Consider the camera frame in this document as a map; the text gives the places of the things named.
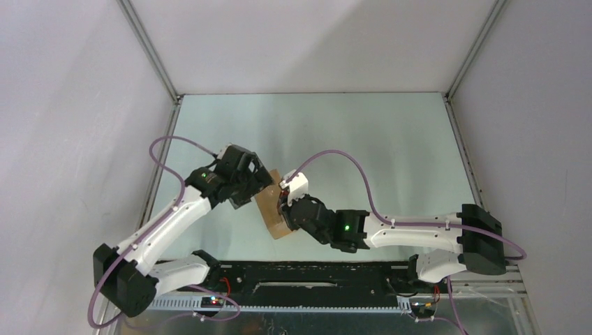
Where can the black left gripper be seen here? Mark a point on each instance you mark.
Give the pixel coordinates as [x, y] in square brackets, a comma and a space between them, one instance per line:
[259, 180]

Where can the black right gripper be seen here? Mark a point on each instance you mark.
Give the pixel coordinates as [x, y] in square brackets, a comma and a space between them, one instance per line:
[285, 211]

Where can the brown cardboard express box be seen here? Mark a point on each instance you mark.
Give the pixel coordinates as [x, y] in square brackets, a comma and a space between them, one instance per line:
[267, 201]

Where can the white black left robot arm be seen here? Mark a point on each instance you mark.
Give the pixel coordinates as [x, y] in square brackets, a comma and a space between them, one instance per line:
[130, 274]

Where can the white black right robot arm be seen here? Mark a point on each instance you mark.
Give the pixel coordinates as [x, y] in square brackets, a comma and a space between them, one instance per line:
[468, 240]

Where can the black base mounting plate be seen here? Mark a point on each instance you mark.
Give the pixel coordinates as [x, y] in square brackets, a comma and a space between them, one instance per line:
[319, 283]

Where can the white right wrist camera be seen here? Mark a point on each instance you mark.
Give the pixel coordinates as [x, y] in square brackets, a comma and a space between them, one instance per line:
[294, 186]

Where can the grey cable duct rail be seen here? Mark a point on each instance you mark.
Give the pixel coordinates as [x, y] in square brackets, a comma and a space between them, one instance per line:
[200, 303]

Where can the aluminium frame post left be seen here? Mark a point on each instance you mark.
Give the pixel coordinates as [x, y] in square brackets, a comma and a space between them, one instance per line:
[139, 30]

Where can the aluminium frame post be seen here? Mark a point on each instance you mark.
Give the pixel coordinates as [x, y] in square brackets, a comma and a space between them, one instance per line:
[139, 30]
[490, 21]

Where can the aluminium frame post right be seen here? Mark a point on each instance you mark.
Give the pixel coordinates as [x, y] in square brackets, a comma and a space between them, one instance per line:
[490, 21]

